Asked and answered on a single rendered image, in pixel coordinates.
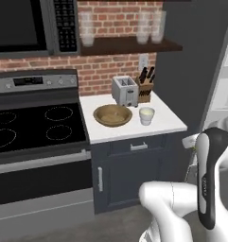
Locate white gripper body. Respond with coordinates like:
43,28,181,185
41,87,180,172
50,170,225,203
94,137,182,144
182,133,199,150

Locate white glass of lemonade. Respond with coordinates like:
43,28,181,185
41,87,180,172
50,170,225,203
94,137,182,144
138,106,156,127

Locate brown wooden bowl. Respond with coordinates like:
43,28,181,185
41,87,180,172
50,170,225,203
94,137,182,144
93,103,133,129

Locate clear drinking glass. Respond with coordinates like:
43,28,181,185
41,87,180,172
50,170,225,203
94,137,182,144
136,10,152,45
79,10,96,48
149,9,167,44

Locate wooden knife block with knives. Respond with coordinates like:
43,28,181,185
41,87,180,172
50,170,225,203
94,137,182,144
134,66,156,104

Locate dark grey drawer front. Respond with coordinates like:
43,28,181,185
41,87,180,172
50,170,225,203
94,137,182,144
108,134,167,156

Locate dark grey cupboard door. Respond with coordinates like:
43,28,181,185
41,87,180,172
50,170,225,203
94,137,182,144
91,150,170,216

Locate silver toaster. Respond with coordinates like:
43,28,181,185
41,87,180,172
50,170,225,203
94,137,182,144
111,75,140,109

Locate grey stove with black hob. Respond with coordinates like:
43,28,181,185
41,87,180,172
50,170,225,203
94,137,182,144
0,68,96,242

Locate black and grey microwave oven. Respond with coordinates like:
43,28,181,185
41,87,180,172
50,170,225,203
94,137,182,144
0,0,80,60

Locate silver drawer handle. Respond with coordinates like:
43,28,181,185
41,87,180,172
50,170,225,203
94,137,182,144
130,142,149,152

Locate white wall socket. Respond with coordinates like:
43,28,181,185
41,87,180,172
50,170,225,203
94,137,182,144
138,53,149,72

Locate silver cupboard door handle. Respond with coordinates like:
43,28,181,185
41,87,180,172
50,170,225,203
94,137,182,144
96,166,104,193

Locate dark wooden wall shelf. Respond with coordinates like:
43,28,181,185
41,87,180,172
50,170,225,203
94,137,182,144
79,35,184,58

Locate grey oven door handle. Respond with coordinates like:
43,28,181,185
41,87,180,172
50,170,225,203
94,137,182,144
0,149,93,176

